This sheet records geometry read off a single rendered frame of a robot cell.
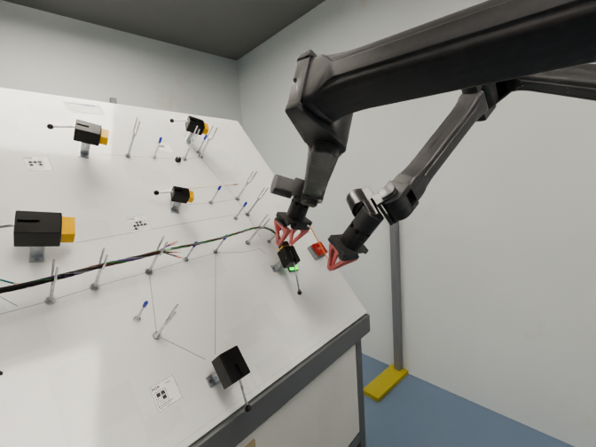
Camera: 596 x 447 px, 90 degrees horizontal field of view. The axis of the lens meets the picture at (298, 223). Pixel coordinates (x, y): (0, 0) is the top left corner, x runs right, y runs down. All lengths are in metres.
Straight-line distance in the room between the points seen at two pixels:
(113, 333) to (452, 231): 1.70
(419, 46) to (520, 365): 1.91
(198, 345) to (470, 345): 1.68
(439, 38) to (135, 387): 0.72
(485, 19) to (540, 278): 1.66
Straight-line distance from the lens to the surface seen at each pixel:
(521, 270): 1.90
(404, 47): 0.33
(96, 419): 0.71
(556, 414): 2.18
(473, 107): 0.88
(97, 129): 0.99
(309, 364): 0.91
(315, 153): 0.44
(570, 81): 0.86
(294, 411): 1.00
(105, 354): 0.74
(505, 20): 0.30
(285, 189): 0.83
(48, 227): 0.73
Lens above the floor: 1.34
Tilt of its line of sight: 7 degrees down
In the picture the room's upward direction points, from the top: 4 degrees counter-clockwise
